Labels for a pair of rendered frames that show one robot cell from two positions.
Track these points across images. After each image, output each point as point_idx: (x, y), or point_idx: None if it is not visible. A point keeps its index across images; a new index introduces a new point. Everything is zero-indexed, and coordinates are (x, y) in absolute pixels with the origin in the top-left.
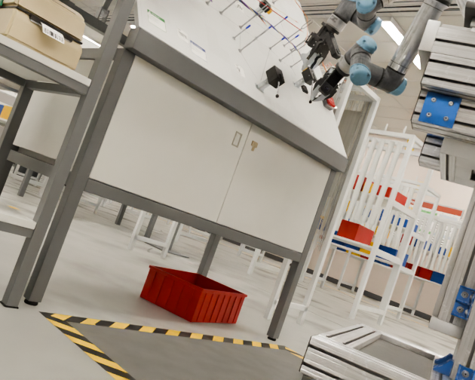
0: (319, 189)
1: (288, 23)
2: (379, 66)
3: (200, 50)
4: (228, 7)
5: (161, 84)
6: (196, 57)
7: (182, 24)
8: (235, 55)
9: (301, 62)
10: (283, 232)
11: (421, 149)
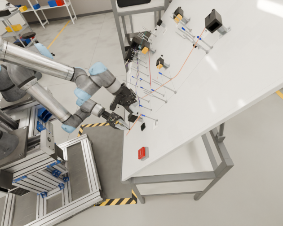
0: None
1: (201, 78)
2: (75, 112)
3: (129, 82)
4: (143, 65)
5: None
6: (127, 84)
7: (133, 72)
8: (134, 87)
9: (165, 115)
10: None
11: (60, 148)
